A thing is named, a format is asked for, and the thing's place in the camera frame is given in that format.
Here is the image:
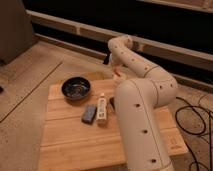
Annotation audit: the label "red pepper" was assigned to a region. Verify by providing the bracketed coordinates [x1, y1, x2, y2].
[114, 68, 120, 77]

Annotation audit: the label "dark ceramic bowl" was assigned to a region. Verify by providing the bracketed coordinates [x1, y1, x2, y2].
[61, 77, 91, 100]

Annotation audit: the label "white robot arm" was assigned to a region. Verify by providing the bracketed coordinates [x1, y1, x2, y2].
[108, 35, 178, 171]

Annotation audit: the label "white ceramic cup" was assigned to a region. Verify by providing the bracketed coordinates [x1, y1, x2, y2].
[113, 75, 125, 87]

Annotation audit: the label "black rectangular block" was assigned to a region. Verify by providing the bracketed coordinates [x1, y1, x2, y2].
[109, 97, 115, 110]

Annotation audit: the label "white bottle with label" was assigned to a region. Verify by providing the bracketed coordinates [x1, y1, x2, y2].
[96, 93, 107, 126]

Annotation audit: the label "blue sponge block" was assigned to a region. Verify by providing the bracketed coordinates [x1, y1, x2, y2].
[81, 105, 97, 124]

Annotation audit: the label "wooden board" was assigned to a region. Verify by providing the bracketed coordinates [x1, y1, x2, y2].
[39, 80, 188, 171]

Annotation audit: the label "grey cabinet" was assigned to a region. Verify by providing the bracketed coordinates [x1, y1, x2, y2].
[0, 0, 37, 64]

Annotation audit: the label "black cable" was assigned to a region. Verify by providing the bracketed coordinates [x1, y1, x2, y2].
[174, 96, 213, 171]

